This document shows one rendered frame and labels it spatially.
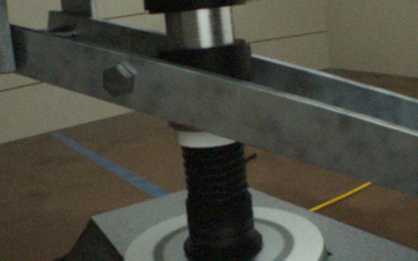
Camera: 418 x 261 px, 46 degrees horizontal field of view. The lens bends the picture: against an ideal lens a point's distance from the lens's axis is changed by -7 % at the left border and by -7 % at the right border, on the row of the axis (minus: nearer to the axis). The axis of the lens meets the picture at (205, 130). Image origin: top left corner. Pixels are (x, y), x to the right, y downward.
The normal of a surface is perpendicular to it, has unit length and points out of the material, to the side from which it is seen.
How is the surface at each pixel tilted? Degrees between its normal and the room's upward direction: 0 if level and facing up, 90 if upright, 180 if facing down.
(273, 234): 0
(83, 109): 90
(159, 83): 90
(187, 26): 90
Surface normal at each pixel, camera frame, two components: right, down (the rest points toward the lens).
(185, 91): -0.40, 0.27
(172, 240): -0.11, -0.96
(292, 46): 0.54, 0.15
